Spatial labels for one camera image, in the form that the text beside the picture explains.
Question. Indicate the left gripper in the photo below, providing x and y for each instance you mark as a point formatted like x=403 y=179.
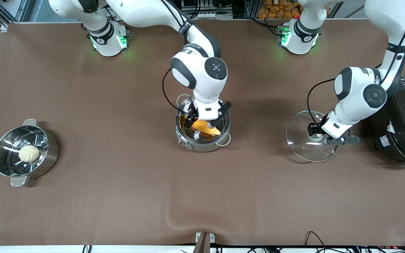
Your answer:
x=314 y=129

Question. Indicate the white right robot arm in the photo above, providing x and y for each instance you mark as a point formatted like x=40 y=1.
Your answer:
x=206 y=84

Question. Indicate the steel electric cooking pot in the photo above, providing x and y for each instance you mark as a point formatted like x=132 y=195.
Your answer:
x=202 y=147

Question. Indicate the aluminium frame rail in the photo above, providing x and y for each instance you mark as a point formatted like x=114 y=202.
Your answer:
x=12 y=10

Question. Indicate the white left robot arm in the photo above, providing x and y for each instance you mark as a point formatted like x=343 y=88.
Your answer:
x=353 y=95

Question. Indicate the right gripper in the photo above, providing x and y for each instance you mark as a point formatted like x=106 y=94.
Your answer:
x=191 y=121

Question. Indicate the glass pot lid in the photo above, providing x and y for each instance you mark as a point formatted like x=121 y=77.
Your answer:
x=301 y=151

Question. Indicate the white steamed bun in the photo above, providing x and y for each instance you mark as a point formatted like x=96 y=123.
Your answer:
x=29 y=153

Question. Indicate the pile of bread rolls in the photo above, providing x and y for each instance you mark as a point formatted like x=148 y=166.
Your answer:
x=276 y=10

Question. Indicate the yellow corn cob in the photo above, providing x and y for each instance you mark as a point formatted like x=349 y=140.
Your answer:
x=202 y=125

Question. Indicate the steel steamer pot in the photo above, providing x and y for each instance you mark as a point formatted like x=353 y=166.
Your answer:
x=49 y=158

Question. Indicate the long white power strip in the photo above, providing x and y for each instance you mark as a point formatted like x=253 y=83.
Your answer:
x=213 y=15

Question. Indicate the brown table mat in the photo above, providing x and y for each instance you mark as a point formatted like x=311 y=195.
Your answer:
x=118 y=203

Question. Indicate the metal bracket at table edge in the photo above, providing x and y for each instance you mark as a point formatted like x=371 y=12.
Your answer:
x=204 y=240

